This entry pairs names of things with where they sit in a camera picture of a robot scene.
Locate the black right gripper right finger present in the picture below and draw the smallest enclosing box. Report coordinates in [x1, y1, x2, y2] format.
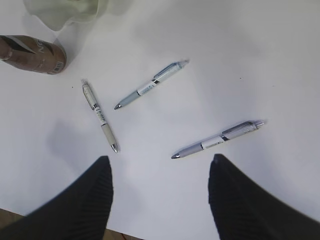
[208, 154, 320, 240]

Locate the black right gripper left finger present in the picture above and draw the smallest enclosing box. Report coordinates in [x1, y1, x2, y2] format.
[0, 156, 114, 240]

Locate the grey grip ballpoint pen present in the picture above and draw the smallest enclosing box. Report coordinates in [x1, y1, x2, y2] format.
[171, 120, 265, 159]

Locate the blue grip pen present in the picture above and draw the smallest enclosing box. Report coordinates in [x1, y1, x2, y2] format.
[114, 59, 190, 110]

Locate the brown coffee drink bottle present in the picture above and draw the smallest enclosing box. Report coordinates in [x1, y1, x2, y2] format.
[0, 35, 67, 75]

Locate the beige grip ballpoint pen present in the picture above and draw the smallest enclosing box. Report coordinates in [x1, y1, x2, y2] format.
[81, 79, 120, 153]

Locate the green wavy glass plate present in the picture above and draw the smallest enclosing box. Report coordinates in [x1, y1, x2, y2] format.
[23, 0, 108, 32]

